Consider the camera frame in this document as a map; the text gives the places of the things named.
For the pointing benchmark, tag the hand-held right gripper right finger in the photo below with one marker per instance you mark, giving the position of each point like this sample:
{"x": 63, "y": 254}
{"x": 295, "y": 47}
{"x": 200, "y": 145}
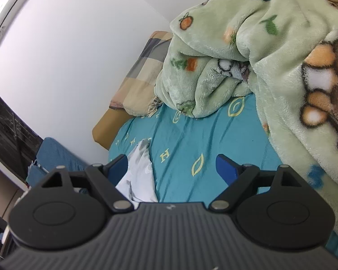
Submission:
{"x": 226, "y": 170}

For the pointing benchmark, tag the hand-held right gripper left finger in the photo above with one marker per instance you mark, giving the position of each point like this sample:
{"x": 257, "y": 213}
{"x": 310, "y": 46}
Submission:
{"x": 119, "y": 167}

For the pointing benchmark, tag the white printed t-shirt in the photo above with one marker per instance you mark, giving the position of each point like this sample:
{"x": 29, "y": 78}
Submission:
{"x": 139, "y": 174}

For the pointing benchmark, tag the tan padded headboard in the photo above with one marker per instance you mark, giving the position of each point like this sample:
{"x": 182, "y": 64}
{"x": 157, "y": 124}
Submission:
{"x": 109, "y": 126}

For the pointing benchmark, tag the bed with teal sheet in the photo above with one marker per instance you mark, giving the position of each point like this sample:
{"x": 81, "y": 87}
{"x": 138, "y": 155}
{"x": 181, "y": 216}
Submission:
{"x": 186, "y": 135}

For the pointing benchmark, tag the blue covered chair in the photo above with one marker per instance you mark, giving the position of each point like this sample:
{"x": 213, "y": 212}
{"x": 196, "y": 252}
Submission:
{"x": 53, "y": 153}

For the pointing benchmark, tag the plaid pillow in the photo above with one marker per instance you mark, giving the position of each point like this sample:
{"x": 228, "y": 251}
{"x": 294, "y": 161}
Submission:
{"x": 142, "y": 78}

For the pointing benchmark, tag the dark barred window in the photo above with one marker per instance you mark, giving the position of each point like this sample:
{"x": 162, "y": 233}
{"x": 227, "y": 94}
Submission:
{"x": 8, "y": 135}

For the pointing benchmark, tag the green printed fleece blanket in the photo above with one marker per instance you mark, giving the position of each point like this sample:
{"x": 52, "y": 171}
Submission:
{"x": 270, "y": 62}

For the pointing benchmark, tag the white air conditioner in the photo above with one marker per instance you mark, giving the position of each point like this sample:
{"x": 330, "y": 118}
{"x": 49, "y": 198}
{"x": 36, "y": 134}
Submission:
{"x": 11, "y": 8}

